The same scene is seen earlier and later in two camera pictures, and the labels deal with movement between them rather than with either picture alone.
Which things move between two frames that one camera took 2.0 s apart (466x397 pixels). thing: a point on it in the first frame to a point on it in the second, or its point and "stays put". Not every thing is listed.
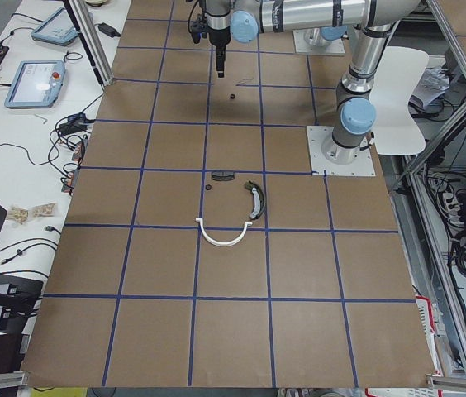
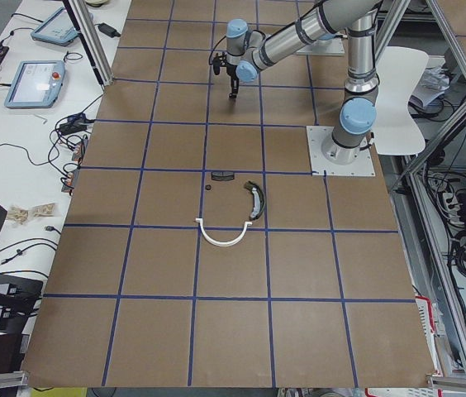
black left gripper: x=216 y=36 to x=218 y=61
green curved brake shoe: x=259 y=200 stays put
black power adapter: x=108 y=30 stays put
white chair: x=397 y=132 stays put
